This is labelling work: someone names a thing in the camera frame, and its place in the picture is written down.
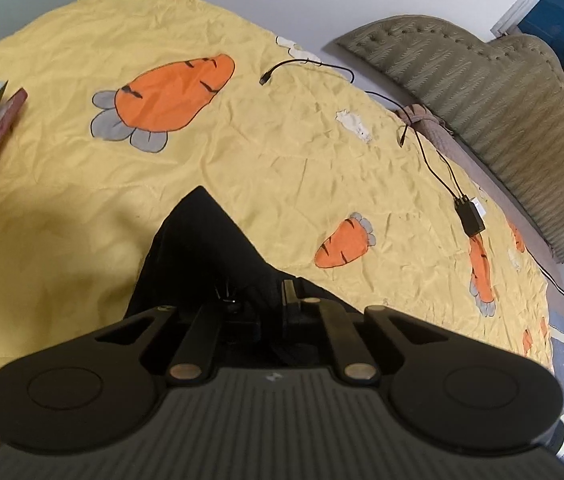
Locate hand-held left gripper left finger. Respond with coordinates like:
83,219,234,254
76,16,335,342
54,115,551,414
93,304,263,384

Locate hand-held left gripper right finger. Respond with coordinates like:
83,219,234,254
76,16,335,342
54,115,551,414
281,279,443,384

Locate black pants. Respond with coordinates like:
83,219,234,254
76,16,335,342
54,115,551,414
124,185,363,368

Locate black charger adapter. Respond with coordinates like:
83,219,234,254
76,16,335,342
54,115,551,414
454,194,486,237

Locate yellow carrot print blanket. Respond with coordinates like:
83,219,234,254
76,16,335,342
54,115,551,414
0,0,558,480

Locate blue patterned cloth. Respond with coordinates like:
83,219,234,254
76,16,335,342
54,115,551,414
546,309,564,413

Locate brown striped cloth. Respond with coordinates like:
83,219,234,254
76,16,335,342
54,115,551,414
396,103,455,156

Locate olive upholstered headboard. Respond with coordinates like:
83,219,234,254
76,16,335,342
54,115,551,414
334,15,564,265

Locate short black cable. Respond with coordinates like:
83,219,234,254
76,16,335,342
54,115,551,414
398,125,466,203

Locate long black cable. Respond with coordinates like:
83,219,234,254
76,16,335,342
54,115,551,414
259,57,465,202

